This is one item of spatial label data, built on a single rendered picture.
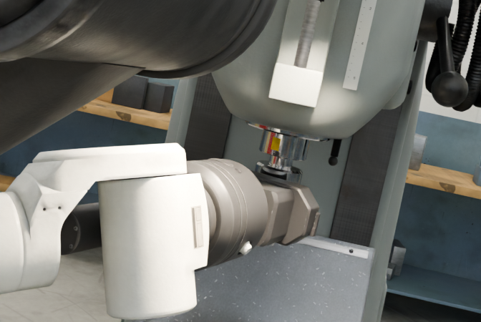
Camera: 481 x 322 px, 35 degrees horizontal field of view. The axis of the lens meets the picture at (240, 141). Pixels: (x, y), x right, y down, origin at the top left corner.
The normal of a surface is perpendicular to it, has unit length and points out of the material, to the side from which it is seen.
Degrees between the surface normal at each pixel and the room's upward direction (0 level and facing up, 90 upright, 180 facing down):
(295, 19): 90
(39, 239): 74
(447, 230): 90
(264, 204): 66
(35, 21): 89
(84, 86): 131
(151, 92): 90
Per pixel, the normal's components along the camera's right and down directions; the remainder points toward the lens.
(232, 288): 0.00, -0.34
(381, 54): 0.38, 0.19
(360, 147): -0.09, 0.11
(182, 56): 0.38, 0.92
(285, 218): 0.88, 0.24
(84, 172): 0.57, -0.06
